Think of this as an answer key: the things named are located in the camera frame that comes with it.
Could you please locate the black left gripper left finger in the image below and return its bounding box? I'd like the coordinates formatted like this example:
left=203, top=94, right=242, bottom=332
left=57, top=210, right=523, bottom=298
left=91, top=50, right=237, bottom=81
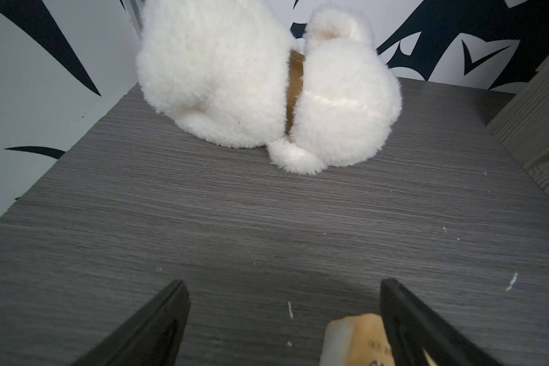
left=73, top=280, right=191, bottom=365

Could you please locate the white plush dog toy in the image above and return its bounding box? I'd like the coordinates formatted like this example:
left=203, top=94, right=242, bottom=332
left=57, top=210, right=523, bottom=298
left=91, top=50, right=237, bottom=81
left=136, top=1, right=403, bottom=175

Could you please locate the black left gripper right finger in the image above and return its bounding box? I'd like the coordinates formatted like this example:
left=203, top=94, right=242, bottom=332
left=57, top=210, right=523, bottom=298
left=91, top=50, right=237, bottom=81
left=380, top=278, right=501, bottom=366

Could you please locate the yellow tissue pack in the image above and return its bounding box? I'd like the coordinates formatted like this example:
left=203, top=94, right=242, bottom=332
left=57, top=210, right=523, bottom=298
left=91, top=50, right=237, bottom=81
left=319, top=313, right=440, bottom=366

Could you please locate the grey wooden drawer cabinet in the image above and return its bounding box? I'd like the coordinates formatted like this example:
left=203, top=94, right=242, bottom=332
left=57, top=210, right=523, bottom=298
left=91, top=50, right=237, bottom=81
left=487, top=61, right=549, bottom=196

